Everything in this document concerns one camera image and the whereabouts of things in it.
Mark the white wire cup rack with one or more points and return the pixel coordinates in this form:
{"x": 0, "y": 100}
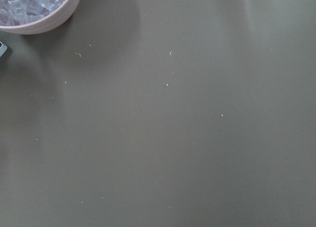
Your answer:
{"x": 3, "y": 48}

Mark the pink bowl with ice cubes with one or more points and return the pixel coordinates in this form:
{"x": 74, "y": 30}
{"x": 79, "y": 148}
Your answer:
{"x": 30, "y": 17}

